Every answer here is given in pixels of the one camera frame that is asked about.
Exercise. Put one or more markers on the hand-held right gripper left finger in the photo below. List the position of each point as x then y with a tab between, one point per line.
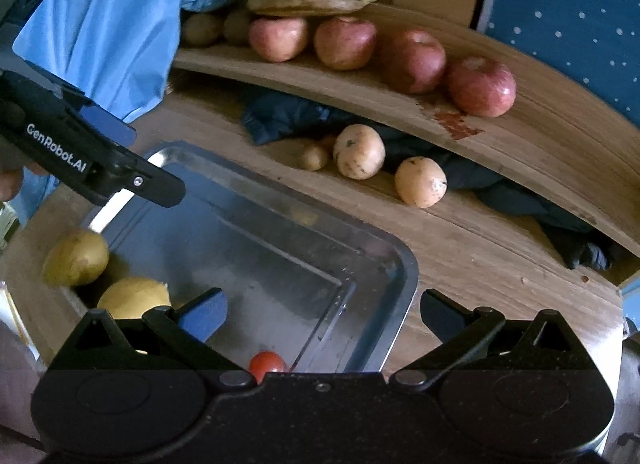
205	316

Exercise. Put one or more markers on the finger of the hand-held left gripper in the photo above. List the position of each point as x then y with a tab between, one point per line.
160	186
110	125

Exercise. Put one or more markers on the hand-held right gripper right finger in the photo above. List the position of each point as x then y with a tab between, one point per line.
439	316

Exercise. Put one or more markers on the yellow lemon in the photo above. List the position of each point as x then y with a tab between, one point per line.
130	296

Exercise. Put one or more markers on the red cherry tomato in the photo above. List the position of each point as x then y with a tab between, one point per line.
266	364

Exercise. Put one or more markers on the metal tray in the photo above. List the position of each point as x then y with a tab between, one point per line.
280	264

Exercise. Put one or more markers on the brown potato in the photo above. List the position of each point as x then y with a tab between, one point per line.
75	256

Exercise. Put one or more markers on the person's left hand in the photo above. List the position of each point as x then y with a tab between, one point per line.
10	185

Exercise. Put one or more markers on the brown kiwi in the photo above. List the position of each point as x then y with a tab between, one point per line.
237	27
201	30

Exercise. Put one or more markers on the pale round speckled fruit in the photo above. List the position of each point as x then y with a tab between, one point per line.
420	182
359	152

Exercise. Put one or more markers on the dark cloth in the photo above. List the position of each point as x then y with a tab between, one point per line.
280	117

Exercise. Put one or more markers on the red apple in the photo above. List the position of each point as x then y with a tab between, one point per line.
345	43
278	39
412	62
481	87

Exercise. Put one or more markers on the curved wooden shelf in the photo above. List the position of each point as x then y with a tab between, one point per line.
550	154

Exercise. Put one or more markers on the blue dotted cloth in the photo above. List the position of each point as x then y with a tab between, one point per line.
565	4

